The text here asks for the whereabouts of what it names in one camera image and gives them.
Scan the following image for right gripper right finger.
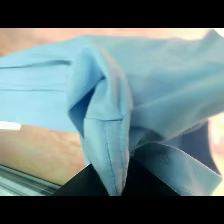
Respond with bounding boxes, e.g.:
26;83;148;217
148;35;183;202
124;157;182;197

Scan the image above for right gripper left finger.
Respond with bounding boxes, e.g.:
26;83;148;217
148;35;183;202
52;163;110;197

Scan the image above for light blue T-shirt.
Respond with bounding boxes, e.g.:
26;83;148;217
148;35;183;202
0;29;224;197

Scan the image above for silver frame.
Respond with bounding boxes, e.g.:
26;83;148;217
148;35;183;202
0;164;62;197

